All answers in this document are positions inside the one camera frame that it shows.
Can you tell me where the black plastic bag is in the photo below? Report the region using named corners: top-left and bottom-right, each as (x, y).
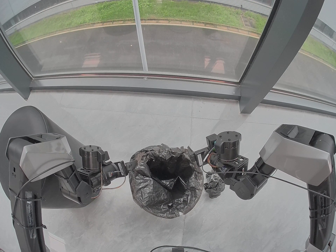
top-left (128, 143), bottom-right (205, 220)

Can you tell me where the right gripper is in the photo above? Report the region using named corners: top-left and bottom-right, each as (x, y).
top-left (187, 145), bottom-right (220, 169)

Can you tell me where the window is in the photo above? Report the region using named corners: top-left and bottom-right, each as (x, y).
top-left (0, 0), bottom-right (336, 116)

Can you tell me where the crumpled black plastic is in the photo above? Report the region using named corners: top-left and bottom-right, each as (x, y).
top-left (203, 173), bottom-right (226, 199)

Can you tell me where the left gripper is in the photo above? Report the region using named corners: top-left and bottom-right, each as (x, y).
top-left (101, 160), bottom-right (138, 186)

